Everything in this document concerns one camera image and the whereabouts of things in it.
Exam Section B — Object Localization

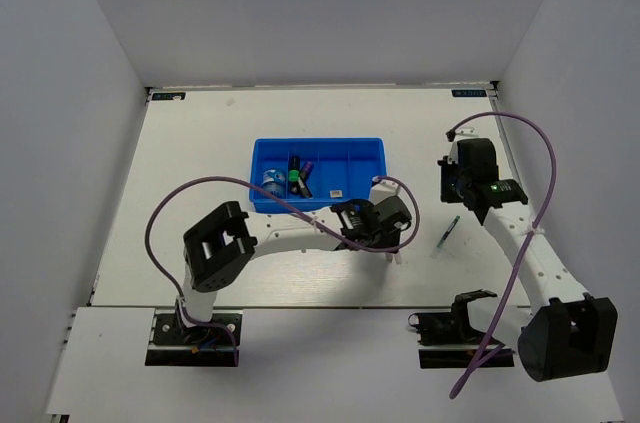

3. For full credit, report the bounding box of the purple cap black highlighter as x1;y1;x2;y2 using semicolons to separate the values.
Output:
299;161;314;182

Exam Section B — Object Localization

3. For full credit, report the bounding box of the green cap black highlighter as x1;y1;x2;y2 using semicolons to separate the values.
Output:
287;155;300;184

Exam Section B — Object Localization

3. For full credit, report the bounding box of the blue white tape roll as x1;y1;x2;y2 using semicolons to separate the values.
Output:
262;168;287;199

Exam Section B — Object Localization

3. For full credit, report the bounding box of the yellow cap black highlighter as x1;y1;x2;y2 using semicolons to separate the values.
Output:
290;180;313;199

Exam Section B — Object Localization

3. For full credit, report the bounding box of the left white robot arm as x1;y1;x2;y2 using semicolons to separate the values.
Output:
176;194;419;342

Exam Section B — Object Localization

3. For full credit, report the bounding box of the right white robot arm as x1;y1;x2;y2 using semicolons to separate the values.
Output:
439;138;618;381

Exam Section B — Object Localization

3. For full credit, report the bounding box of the green white pen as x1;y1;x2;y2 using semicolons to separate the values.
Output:
431;215;461;259

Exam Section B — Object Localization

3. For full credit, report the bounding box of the blue divided plastic tray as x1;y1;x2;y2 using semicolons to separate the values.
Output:
250;137;386;212

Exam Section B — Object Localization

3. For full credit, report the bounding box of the right corner label sticker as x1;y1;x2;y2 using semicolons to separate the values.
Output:
451;89;487;98

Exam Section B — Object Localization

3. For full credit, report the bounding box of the corner label sticker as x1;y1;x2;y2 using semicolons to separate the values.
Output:
451;89;487;98
151;92;186;101

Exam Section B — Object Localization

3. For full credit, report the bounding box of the left corner label sticker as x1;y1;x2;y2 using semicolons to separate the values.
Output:
151;92;186;101

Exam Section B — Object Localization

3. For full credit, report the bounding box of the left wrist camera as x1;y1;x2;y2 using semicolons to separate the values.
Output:
369;177;400;205

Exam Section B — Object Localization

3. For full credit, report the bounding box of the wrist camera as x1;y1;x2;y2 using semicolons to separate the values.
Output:
369;177;400;205
445;127;479;164

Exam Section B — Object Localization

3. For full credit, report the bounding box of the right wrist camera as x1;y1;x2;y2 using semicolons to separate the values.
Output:
445;127;479;164

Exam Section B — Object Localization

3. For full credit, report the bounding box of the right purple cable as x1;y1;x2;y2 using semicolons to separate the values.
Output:
444;112;558;400

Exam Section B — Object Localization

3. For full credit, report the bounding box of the aluminium table rail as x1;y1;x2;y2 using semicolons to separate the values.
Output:
489;81;569;307

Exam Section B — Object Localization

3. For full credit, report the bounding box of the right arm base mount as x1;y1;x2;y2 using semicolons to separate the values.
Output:
407;290;497;370

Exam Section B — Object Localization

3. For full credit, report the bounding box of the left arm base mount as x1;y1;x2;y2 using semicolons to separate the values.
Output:
145;311;243;368

